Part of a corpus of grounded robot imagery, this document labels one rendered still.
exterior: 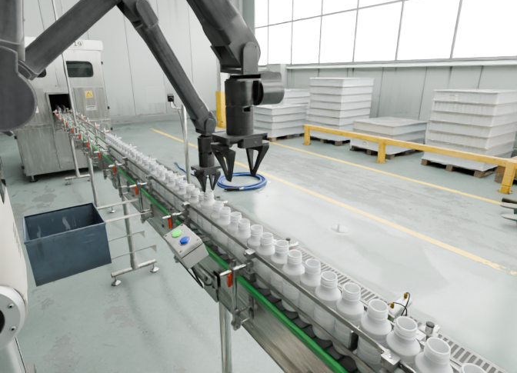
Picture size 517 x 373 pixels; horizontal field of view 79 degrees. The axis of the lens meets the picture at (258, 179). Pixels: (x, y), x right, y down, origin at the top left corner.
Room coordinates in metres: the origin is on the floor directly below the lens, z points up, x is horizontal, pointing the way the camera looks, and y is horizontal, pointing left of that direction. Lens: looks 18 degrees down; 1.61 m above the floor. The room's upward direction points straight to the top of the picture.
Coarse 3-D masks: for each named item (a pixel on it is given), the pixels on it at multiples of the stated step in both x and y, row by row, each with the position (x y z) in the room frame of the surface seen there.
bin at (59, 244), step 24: (24, 216) 1.40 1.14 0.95; (48, 216) 1.46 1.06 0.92; (72, 216) 1.52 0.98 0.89; (96, 216) 1.51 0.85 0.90; (24, 240) 1.17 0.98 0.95; (48, 240) 1.20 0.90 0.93; (72, 240) 1.25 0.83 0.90; (96, 240) 1.30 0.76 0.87; (48, 264) 1.19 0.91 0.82; (72, 264) 1.24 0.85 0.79; (96, 264) 1.29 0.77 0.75
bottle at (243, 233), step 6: (240, 222) 0.92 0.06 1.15; (246, 222) 0.92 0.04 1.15; (240, 228) 0.89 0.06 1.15; (246, 228) 0.89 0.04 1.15; (240, 234) 0.89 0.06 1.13; (246, 234) 0.89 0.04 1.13; (240, 240) 0.88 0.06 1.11; (246, 240) 0.88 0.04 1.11; (240, 246) 0.88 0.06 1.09; (240, 252) 0.88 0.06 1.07; (240, 258) 0.88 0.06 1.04; (246, 258) 0.88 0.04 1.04
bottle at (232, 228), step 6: (234, 216) 0.94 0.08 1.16; (240, 216) 0.95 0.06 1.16; (234, 222) 0.94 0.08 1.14; (228, 228) 0.94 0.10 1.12; (234, 228) 0.93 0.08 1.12; (234, 234) 0.93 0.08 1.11; (228, 240) 0.94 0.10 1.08; (228, 246) 0.94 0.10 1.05; (234, 246) 0.93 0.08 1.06; (234, 252) 0.93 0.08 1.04
